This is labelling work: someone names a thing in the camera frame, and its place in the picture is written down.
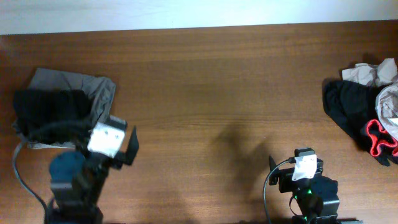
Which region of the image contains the right black cable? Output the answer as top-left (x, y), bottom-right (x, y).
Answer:
top-left (262, 157), bottom-right (296, 224)

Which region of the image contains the black Nike t-shirt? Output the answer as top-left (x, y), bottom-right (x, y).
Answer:
top-left (12, 90), bottom-right (92, 144)

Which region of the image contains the beige crumpled garment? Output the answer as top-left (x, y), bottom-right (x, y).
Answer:
top-left (376, 82), bottom-right (397, 140)

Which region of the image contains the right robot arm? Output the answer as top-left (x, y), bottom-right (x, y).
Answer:
top-left (262, 147), bottom-right (363, 224)

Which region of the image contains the black and red garment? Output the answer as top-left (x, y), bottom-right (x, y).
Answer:
top-left (322, 80), bottom-right (397, 166)

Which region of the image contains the black cable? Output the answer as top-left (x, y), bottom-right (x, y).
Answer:
top-left (262, 157), bottom-right (296, 224)
top-left (11, 119), bottom-right (94, 224)

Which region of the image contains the left black cable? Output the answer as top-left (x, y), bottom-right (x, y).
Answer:
top-left (11, 119), bottom-right (94, 224)

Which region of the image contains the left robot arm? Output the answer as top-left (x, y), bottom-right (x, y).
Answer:
top-left (45, 116), bottom-right (139, 224)

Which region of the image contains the white crumpled garment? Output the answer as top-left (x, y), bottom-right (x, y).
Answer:
top-left (341, 58), bottom-right (397, 87)

